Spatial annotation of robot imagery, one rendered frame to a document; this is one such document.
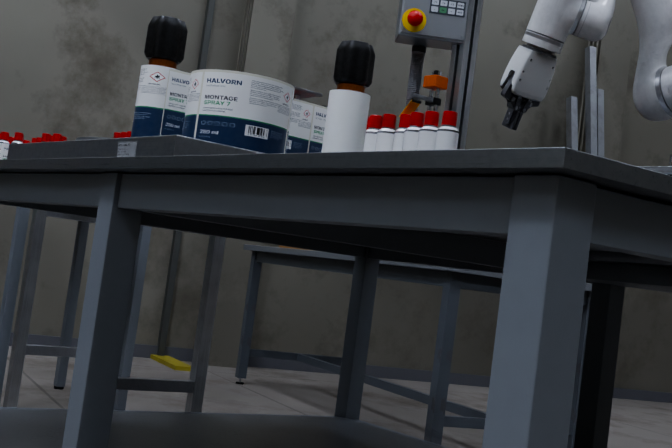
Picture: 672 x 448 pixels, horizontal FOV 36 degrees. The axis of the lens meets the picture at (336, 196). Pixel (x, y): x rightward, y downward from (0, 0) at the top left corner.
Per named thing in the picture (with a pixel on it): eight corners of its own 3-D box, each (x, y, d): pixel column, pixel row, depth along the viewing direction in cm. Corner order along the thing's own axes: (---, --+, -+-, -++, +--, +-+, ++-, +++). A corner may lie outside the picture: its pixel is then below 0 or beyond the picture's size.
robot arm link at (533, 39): (546, 37, 221) (541, 50, 222) (518, 26, 216) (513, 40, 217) (573, 46, 215) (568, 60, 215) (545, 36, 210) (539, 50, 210)
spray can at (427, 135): (406, 196, 237) (417, 109, 239) (416, 199, 241) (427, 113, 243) (426, 198, 234) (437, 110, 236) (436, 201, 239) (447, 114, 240)
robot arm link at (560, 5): (566, 44, 219) (525, 29, 220) (590, -16, 216) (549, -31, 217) (569, 45, 211) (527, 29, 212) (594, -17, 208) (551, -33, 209)
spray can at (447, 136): (423, 198, 235) (434, 110, 237) (441, 201, 238) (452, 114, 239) (437, 198, 231) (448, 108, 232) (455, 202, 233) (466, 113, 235)
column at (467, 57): (429, 226, 253) (462, -39, 258) (442, 228, 256) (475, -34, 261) (441, 226, 250) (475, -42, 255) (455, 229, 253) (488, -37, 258)
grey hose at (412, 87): (398, 126, 262) (409, 45, 264) (409, 129, 264) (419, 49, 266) (408, 126, 259) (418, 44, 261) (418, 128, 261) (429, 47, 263)
